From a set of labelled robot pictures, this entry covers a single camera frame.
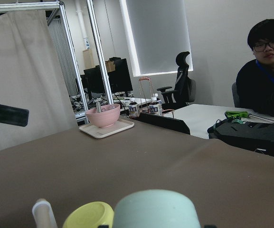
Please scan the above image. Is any light blue plastic cup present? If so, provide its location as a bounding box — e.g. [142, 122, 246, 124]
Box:
[112, 190, 200, 228]

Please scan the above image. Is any yellow plastic cup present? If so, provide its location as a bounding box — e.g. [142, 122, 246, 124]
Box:
[63, 201, 114, 228]

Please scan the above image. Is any dark drink bottle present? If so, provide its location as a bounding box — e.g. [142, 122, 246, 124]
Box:
[128, 97, 139, 118]
[149, 94, 162, 116]

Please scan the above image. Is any pink bowl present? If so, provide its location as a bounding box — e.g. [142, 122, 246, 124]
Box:
[85, 104, 120, 128]

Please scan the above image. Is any black computer monitor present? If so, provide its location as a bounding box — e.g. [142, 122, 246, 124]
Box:
[81, 58, 133, 95]

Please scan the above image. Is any beige square tray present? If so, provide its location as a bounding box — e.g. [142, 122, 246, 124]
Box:
[79, 119, 134, 139]

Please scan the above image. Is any black office chair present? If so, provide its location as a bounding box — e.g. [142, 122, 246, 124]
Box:
[157, 51, 196, 110]

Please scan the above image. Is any grabber reacher tool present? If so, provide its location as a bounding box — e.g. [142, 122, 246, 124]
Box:
[225, 111, 274, 123]

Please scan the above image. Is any beige curtain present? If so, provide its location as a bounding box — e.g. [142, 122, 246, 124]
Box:
[0, 9, 77, 150]

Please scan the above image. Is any person in background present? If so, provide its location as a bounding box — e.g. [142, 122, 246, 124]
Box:
[236, 19, 274, 117]

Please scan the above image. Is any black metal box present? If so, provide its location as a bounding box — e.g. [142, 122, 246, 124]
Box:
[207, 117, 274, 157]

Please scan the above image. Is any copper wire rack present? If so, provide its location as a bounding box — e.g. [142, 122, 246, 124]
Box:
[138, 76, 175, 116]

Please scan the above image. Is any aluminium frame post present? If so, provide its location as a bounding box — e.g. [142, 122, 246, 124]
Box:
[86, 0, 113, 105]

